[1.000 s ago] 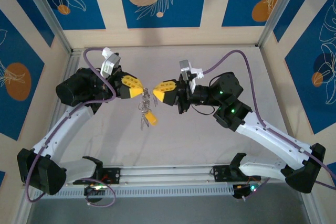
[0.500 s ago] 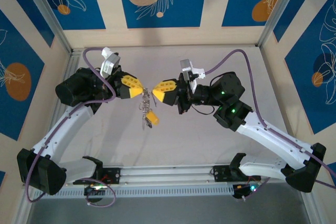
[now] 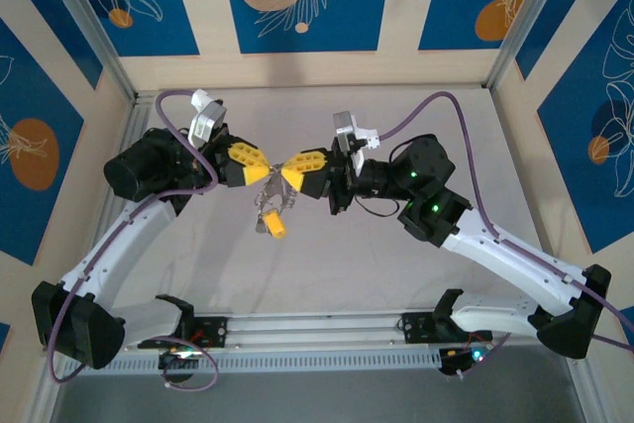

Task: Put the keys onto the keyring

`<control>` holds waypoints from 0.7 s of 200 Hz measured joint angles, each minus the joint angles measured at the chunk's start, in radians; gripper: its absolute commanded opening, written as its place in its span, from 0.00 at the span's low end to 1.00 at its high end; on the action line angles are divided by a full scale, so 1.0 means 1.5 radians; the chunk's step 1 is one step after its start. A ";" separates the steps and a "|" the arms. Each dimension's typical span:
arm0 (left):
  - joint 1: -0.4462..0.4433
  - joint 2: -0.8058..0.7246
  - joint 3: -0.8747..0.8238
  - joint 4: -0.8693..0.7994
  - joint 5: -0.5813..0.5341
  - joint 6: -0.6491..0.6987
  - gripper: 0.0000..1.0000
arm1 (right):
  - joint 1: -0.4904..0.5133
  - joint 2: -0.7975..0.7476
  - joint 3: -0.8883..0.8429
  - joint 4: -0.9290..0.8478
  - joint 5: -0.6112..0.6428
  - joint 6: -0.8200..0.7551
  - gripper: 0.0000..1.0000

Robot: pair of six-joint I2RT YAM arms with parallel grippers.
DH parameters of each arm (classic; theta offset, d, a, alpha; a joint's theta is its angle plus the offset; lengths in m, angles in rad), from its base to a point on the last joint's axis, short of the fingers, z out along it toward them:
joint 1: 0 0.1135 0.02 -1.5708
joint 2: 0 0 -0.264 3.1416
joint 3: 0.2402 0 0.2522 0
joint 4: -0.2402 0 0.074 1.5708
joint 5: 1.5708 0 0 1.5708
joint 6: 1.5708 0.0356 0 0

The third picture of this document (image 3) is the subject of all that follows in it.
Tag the metal keyring plate with rings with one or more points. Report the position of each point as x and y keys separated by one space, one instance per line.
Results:
x=272 y=190

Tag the key with yellow tag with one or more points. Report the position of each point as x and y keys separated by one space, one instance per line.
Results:
x=276 y=225

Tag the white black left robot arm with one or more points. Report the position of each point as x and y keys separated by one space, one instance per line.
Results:
x=124 y=240

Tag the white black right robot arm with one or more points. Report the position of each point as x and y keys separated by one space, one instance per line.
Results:
x=520 y=259

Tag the circuit board with LEDs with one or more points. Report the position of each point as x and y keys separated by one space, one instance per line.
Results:
x=453 y=356
x=176 y=358

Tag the aluminium table side rail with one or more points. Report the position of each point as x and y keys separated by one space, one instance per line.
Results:
x=138 y=113
x=584 y=393

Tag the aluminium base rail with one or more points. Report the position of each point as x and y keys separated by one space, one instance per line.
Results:
x=317 y=329

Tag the aluminium frame post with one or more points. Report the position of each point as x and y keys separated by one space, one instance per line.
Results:
x=89 y=22
x=524 y=22

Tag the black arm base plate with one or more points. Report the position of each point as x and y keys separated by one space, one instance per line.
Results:
x=213 y=331
x=418 y=326

